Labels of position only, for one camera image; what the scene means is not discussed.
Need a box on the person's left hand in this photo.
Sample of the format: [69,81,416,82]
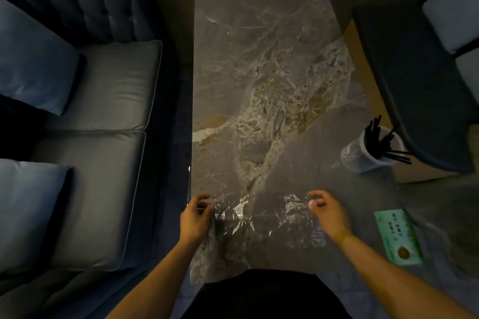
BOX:
[180,194,216,245]

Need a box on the person's right hand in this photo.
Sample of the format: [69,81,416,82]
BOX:
[308,190,353,246]

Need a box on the clear crinkled plastic sheet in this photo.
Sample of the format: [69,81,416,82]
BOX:
[204,192,328,250]

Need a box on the person's right forearm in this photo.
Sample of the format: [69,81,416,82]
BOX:
[333,231,478,319]

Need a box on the person's left forearm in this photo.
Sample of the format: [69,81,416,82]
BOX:
[106,235,204,319]

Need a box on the clear plastic cup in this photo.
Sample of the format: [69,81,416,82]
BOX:
[341,126,405,174]

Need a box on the green paper packet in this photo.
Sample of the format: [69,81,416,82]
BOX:
[374,209,425,267]

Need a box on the bundle of black straws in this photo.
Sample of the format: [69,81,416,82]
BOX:
[364,115,412,165]

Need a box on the person's black clothing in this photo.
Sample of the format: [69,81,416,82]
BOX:
[181,269,354,319]

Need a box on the grey leather seat cushion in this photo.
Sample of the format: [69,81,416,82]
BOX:
[32,131,146,272]
[45,40,163,132]

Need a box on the dark armchair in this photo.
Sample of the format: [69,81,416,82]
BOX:
[352,5,479,175]

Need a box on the blue throw pillow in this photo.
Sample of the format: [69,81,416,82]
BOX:
[0,0,81,117]
[0,158,73,274]

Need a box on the light grey pillow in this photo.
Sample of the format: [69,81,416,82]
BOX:
[422,0,479,55]
[455,48,479,106]

